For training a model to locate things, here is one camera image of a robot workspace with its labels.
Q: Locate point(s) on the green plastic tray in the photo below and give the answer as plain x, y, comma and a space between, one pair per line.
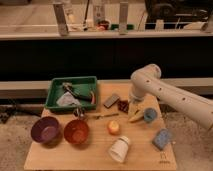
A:
56, 91

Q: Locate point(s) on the dark green tool in tray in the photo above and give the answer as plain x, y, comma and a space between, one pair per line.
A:
81, 93

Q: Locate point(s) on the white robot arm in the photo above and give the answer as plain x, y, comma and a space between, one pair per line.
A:
147, 80

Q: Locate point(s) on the grey cloth in tray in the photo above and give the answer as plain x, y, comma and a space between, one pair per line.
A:
67, 99

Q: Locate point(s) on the red grapes bunch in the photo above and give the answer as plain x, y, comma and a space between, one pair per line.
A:
123, 105

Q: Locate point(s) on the metal fork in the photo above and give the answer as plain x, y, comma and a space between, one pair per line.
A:
103, 116

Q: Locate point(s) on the yellow red apple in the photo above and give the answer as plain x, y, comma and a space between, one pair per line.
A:
113, 127

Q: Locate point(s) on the yellow banana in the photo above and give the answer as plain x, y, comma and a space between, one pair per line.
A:
139, 115

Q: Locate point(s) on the small dark metal object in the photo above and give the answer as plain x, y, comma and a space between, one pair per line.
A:
79, 112

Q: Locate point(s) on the red bowl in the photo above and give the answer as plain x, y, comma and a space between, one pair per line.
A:
76, 132

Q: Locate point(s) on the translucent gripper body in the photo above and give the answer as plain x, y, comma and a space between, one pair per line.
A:
134, 107

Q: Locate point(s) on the grey rectangular block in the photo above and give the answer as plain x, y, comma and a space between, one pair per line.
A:
111, 100

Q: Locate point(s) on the white cup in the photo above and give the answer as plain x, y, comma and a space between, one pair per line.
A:
119, 149

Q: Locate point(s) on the blue cup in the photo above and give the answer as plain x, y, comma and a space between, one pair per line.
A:
150, 114

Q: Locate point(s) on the purple bowl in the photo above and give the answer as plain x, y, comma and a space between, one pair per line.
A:
46, 130

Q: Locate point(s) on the blue sponge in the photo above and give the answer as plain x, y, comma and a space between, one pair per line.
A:
162, 138

